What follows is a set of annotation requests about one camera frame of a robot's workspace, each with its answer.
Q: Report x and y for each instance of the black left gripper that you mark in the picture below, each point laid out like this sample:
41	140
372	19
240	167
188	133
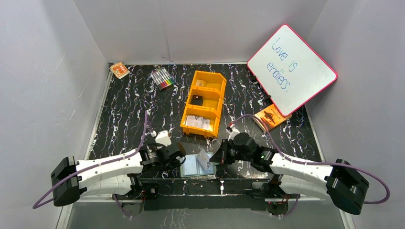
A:
176	152

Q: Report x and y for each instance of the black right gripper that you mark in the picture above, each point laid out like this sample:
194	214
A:
219	157

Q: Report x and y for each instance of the mint green card holder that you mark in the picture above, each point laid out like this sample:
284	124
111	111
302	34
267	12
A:
193	168

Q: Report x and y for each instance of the orange three-compartment bin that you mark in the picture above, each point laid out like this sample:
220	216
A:
213	100

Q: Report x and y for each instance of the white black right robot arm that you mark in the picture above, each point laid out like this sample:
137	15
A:
344	186

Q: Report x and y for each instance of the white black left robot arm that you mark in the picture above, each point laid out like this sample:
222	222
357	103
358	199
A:
74	179

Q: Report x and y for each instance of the grey card in bin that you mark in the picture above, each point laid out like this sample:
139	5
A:
198	122

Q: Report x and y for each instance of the small orange card box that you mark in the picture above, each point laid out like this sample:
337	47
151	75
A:
119	70

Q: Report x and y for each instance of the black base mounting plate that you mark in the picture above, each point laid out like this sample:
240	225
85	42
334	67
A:
253	194

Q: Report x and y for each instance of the black item in bin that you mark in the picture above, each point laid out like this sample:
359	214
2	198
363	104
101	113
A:
196	100

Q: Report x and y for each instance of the orange cover book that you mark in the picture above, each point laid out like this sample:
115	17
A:
271	117

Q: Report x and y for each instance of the beige item in bin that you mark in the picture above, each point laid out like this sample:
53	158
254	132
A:
201	83

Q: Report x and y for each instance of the pack of coloured markers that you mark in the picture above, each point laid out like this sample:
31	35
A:
162	78

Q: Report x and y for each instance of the pink framed whiteboard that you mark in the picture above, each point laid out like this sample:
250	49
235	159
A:
289	70

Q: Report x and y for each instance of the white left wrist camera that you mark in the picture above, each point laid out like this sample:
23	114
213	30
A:
162	137

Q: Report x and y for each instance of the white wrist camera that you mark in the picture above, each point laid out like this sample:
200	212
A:
162	137
232	131

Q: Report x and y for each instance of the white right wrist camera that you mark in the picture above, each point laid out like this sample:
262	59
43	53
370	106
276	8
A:
232	131

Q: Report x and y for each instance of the aluminium rail frame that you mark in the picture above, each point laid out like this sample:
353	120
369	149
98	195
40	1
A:
106	211

